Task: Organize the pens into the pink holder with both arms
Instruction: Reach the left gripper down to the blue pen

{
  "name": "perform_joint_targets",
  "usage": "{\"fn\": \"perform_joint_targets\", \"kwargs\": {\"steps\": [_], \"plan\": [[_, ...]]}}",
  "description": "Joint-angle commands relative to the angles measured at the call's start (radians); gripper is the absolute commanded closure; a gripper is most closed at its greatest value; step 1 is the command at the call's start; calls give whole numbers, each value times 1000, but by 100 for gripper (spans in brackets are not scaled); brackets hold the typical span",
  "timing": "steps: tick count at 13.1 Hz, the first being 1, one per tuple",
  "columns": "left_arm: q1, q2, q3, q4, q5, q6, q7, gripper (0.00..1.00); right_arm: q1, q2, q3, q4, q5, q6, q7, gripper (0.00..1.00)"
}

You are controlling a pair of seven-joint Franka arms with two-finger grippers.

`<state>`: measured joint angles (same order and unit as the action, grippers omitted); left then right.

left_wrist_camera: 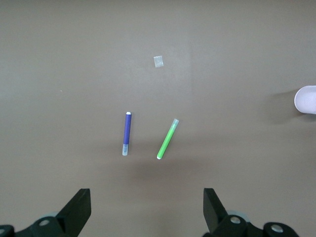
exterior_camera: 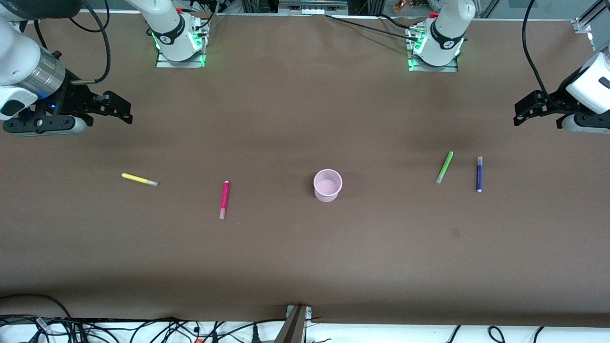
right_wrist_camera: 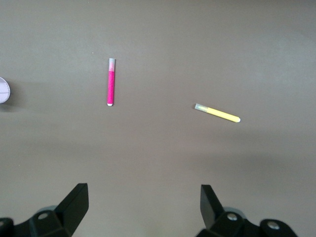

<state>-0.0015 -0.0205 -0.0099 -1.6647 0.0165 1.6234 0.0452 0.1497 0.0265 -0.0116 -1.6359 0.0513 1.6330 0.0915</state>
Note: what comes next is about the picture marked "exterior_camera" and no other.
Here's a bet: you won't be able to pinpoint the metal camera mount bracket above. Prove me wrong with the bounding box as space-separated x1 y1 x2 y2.
274 305 313 343

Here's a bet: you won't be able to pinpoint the short curved black cable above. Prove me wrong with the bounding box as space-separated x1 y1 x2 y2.
379 13 413 29

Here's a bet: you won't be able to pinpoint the pink pen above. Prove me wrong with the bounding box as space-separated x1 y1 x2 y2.
219 181 230 220

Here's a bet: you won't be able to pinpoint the silver power strip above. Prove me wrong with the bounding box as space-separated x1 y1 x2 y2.
278 0 349 15

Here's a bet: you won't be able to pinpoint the long black table cable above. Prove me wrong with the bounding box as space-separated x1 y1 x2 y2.
325 14 421 42

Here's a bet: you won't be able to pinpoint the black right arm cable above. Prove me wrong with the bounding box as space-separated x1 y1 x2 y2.
69 0 112 85

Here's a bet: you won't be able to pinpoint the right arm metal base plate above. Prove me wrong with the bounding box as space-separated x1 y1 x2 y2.
156 47 207 69

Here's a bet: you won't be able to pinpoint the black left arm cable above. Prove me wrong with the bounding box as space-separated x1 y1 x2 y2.
521 0 566 108

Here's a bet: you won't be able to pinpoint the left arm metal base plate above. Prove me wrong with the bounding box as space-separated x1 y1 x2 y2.
408 51 459 73

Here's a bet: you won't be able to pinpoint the yellow pen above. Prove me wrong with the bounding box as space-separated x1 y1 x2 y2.
121 172 159 187

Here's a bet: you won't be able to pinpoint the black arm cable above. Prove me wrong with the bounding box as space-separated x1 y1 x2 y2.
521 0 566 108
69 0 112 85

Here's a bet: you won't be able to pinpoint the aluminium frame corner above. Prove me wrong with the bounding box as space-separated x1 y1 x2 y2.
573 0 610 48

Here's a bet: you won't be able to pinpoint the green pen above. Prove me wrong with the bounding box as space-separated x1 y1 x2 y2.
435 151 454 185

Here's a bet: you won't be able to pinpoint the pink cup holder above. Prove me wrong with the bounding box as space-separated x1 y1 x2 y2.
313 169 343 203

